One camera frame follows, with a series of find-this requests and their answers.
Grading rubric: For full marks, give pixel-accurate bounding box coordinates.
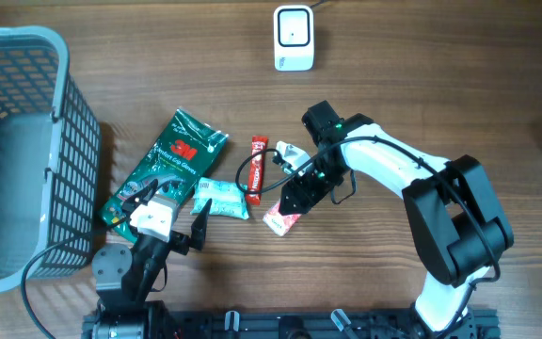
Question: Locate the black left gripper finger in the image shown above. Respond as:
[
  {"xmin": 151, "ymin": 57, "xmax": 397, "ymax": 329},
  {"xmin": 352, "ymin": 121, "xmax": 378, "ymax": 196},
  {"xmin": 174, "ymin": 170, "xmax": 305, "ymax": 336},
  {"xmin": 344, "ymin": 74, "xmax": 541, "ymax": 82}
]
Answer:
[
  {"xmin": 121, "ymin": 179, "xmax": 158, "ymax": 215},
  {"xmin": 189, "ymin": 199, "xmax": 213, "ymax": 250}
]

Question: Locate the red white small box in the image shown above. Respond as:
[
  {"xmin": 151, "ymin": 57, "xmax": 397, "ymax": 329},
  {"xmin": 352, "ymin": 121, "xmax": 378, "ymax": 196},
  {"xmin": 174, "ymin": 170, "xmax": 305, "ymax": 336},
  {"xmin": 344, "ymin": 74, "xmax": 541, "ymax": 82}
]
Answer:
[{"xmin": 263, "ymin": 202, "xmax": 301, "ymax": 236}]

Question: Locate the red coffee stick sachet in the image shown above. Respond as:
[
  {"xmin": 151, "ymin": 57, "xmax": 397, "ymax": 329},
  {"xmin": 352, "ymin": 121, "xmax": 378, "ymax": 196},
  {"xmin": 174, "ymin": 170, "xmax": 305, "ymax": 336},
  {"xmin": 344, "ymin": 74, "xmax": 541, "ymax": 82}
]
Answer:
[{"xmin": 246, "ymin": 136, "xmax": 268, "ymax": 205}]

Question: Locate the green 3M gloves packet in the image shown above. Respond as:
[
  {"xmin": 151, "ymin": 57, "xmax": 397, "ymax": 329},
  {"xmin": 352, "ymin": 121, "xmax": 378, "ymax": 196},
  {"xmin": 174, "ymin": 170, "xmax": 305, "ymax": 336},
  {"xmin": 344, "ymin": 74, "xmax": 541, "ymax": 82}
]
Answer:
[{"xmin": 98, "ymin": 108, "xmax": 229, "ymax": 243}]

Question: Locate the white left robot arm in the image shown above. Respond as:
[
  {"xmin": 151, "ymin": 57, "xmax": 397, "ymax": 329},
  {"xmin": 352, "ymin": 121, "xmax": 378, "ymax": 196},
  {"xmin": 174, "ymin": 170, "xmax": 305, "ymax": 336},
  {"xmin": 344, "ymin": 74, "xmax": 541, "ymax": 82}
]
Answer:
[{"xmin": 81, "ymin": 180, "xmax": 213, "ymax": 339}]

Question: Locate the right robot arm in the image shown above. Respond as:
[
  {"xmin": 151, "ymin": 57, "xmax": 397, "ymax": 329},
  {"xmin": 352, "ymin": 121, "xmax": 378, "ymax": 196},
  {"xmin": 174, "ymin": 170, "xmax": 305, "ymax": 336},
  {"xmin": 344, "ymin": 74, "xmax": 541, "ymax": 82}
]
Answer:
[{"xmin": 274, "ymin": 101, "xmax": 514, "ymax": 338}]

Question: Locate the white barcode scanner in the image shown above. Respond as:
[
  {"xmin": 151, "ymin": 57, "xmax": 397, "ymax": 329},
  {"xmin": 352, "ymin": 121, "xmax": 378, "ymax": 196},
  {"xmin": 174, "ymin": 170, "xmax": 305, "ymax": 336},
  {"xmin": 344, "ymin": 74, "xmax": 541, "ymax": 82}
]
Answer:
[{"xmin": 273, "ymin": 5, "xmax": 315, "ymax": 72}]

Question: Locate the teal tissue pack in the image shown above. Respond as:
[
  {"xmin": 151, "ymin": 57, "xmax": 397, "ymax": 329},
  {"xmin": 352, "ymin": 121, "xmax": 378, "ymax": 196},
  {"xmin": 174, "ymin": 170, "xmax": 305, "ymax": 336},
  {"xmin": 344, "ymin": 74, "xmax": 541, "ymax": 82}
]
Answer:
[{"xmin": 190, "ymin": 178, "xmax": 249, "ymax": 219}]

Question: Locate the grey plastic shopping basket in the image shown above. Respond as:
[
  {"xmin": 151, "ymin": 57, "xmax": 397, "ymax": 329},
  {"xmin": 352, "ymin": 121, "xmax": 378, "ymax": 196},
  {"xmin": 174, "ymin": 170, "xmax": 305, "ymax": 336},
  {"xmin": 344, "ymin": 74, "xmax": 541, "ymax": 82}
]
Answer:
[{"xmin": 0, "ymin": 26, "xmax": 102, "ymax": 293}]

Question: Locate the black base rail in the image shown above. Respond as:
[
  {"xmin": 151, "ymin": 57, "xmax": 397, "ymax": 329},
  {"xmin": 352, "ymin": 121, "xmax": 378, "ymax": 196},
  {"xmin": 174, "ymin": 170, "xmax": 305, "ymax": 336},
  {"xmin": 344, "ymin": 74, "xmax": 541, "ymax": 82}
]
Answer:
[{"xmin": 82, "ymin": 308, "xmax": 501, "ymax": 339}]

